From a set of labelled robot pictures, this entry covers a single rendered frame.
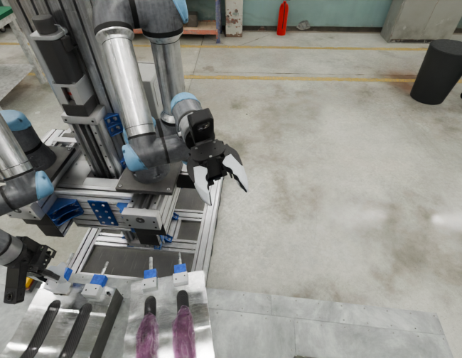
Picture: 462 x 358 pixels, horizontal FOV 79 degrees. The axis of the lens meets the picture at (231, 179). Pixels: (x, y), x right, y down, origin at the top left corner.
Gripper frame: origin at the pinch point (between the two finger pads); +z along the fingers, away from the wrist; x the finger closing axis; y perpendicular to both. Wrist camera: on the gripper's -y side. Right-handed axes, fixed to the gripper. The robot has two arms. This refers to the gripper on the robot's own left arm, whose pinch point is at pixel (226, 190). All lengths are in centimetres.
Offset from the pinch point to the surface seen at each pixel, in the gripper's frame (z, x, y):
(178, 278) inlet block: -15, 21, 55
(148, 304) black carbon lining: -11, 33, 57
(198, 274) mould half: -15, 14, 59
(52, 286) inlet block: -23, 58, 43
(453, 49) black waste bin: -179, -313, 128
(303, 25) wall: -445, -284, 177
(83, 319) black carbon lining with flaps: -12, 52, 51
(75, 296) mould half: -20, 54, 50
